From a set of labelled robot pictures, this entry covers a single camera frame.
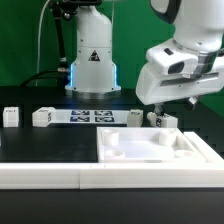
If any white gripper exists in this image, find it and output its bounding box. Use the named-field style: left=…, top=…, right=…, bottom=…
left=136, top=61, right=224, bottom=116

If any white square tabletop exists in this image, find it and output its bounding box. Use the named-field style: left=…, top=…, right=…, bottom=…
left=96, top=127, right=206, bottom=163

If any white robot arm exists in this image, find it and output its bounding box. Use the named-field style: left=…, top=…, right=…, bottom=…
left=66, top=0, right=224, bottom=112

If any white U-shaped fence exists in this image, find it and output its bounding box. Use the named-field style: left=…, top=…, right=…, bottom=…
left=0, top=132, right=224, bottom=189

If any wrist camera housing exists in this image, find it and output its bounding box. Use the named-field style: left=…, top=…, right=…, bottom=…
left=145, top=38, right=224, bottom=77

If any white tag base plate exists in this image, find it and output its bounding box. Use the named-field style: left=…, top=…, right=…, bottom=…
left=51, top=109, right=129, bottom=124

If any black cable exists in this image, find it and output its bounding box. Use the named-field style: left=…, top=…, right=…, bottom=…
left=19, top=69, right=68, bottom=88

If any white cable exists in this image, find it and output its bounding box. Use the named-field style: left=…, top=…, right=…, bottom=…
left=35, top=0, right=51, bottom=88

